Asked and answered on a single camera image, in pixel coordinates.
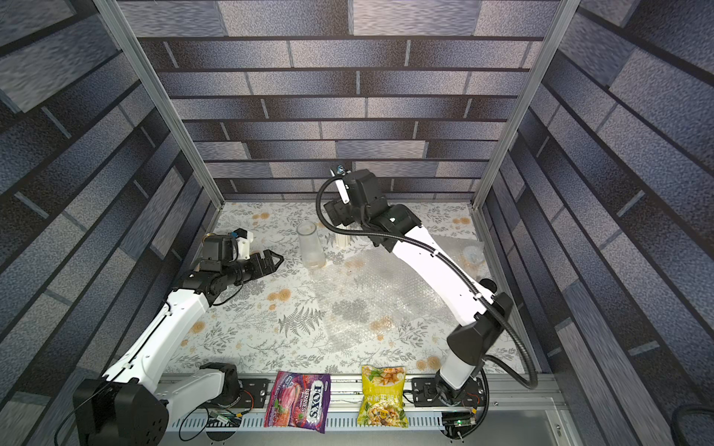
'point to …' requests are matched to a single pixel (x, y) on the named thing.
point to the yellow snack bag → (382, 402)
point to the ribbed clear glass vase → (313, 255)
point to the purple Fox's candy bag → (300, 400)
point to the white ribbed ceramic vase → (343, 241)
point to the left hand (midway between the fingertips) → (274, 259)
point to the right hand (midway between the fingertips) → (347, 192)
